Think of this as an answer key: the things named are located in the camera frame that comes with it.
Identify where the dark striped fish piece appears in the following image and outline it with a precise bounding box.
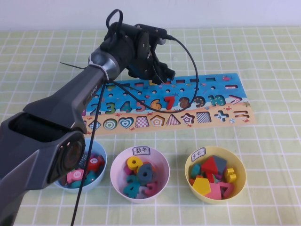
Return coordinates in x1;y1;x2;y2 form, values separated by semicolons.
79;153;90;168

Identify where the yellow pentagon piece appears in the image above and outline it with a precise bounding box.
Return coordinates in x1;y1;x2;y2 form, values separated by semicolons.
192;178;211;196

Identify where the black camera cable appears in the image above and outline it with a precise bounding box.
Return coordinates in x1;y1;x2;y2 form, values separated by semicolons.
71;34;200;226

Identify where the teal shape piece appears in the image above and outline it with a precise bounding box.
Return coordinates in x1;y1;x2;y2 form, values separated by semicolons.
190;164;202;179

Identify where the black looped wrist cable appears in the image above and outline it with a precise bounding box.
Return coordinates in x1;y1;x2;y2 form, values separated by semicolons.
105;8;124;30

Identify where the red shape piece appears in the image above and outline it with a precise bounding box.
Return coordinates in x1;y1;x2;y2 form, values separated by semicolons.
204;171;216;184

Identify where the light blue plastic bowl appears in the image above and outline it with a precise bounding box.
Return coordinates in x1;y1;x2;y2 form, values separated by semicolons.
53;138;108;194

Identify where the pink angled sign piece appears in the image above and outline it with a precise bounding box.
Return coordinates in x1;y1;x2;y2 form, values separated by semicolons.
218;181;235;199

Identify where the green checked tablecloth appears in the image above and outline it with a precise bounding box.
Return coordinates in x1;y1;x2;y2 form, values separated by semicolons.
0;27;301;226

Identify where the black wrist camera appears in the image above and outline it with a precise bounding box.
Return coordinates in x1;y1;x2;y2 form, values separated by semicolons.
135;23;168;45

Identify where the colourful wooden puzzle board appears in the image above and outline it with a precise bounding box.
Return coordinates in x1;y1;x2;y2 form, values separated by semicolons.
81;73;257;137

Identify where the pink plastic bowl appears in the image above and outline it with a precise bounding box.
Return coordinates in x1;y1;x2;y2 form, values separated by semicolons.
110;145;171;204

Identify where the pink fish piece numbered five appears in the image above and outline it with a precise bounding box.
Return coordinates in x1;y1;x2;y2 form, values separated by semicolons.
67;169;85;185

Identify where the yellow equals sign piece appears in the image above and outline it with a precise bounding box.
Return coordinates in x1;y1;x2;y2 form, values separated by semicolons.
223;168;237;183

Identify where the red triangle piece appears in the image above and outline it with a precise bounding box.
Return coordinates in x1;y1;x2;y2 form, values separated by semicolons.
200;156;218;175

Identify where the teal number four piece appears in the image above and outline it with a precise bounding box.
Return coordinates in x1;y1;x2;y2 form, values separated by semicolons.
123;183;142;198

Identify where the grey-blue number six piece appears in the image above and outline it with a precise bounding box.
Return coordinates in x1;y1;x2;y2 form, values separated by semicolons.
137;164;155;184

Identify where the magenta number three piece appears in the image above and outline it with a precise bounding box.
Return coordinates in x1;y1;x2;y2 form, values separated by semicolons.
143;181;159;196

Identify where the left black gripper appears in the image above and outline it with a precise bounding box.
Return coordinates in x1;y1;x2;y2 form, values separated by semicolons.
127;32;176;84

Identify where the yellow plastic bowl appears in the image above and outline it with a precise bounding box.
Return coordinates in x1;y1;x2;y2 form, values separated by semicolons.
184;145;247;205

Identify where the white label on pink bowl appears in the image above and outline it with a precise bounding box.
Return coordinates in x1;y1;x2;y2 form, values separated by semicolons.
133;146;151;156

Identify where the orange number piece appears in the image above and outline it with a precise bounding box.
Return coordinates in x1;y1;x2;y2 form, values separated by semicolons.
150;164;158;182

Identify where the yellow number nine piece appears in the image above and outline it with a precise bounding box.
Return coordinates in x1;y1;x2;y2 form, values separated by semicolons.
127;157;143;171

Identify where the black zip tie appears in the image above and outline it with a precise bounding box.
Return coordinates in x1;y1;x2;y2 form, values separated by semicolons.
59;62;86;70

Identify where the white label on yellow bowl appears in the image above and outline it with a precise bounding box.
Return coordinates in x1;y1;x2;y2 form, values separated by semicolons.
191;147;207;162

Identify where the red number seven piece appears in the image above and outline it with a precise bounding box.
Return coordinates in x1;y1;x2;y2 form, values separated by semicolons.
164;96;176;111

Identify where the grey-blue trapezoid piece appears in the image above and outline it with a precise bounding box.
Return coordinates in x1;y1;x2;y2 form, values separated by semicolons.
212;155;228;174

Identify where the red fish piece numbered one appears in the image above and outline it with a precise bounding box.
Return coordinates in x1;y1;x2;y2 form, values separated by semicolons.
83;154;105;174

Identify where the pink square piece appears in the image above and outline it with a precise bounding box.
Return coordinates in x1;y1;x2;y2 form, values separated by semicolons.
204;182;223;200

